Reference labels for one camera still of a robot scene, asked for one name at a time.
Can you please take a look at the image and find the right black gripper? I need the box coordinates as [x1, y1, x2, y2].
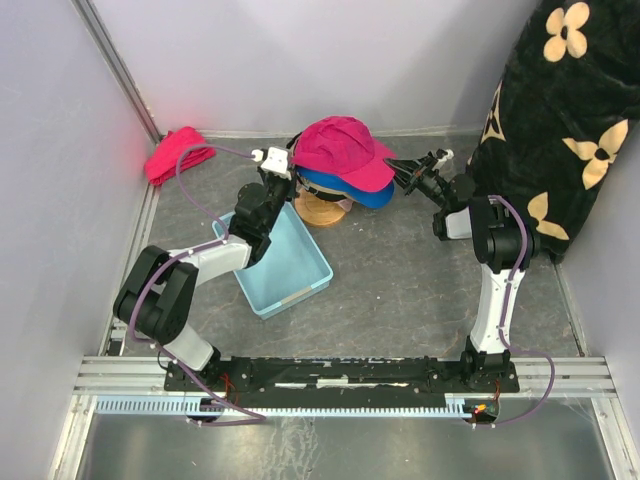
[381, 156, 449, 210]

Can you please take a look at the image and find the colourful cap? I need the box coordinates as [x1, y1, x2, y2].
[297, 167, 395, 209]

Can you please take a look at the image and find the magenta cap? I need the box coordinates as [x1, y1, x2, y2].
[292, 116, 395, 192]

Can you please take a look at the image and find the pink cap with R logo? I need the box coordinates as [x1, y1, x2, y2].
[336, 198, 353, 212]

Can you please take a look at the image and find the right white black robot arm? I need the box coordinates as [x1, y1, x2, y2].
[385, 149, 538, 391]

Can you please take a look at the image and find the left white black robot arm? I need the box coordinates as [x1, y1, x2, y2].
[113, 171, 296, 390]

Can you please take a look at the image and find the wooden hat stand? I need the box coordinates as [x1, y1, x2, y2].
[294, 189, 347, 228]

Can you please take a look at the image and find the light blue plastic basket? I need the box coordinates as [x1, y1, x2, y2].
[234, 203, 333, 320]

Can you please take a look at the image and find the red cloth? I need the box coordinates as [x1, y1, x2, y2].
[144, 126, 216, 186]

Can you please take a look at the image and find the black floral blanket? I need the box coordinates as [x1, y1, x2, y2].
[466, 1, 639, 263]

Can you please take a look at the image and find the aluminium corner profile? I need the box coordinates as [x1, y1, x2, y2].
[71, 0, 163, 144]

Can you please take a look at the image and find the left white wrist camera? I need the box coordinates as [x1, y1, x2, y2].
[251, 147, 292, 180]

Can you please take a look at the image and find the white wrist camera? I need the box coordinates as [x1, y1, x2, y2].
[251, 147, 292, 180]
[436, 149, 454, 161]

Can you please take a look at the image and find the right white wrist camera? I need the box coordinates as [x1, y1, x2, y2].
[436, 149, 454, 161]

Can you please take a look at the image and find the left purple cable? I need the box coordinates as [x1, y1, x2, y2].
[127, 144, 269, 426]

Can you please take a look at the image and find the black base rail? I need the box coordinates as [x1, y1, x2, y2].
[195, 357, 520, 409]

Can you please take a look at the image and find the light blue cable duct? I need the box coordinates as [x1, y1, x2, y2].
[94, 395, 488, 420]

